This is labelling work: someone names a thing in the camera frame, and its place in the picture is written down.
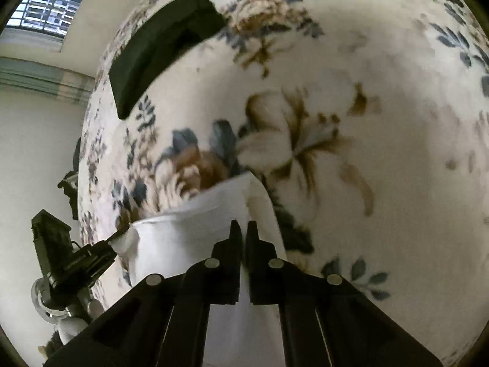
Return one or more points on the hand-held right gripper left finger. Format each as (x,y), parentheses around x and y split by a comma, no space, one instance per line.
(225,260)

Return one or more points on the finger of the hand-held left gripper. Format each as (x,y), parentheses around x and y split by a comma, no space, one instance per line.
(95,254)

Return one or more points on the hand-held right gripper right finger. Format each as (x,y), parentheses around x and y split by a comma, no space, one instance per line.
(261,260)

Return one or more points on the white t-shirt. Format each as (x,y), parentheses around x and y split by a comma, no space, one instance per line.
(198,244)

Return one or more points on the floral bedspread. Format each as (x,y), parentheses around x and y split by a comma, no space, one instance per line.
(324,122)

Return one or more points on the green striped curtain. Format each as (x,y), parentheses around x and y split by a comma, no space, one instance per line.
(46,80)

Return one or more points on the dark folded cloth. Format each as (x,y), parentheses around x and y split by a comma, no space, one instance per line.
(160,46)

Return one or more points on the barred window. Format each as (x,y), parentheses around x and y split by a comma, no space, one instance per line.
(51,2)

